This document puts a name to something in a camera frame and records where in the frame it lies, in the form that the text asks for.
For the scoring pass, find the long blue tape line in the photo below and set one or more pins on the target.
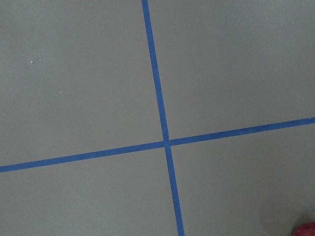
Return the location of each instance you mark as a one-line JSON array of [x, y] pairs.
[[163, 119]]

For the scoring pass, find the red apple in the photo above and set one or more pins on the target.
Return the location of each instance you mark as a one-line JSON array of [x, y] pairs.
[[307, 229]]

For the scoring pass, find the crossing blue tape line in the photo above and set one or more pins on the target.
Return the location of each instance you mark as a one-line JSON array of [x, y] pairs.
[[155, 145]]

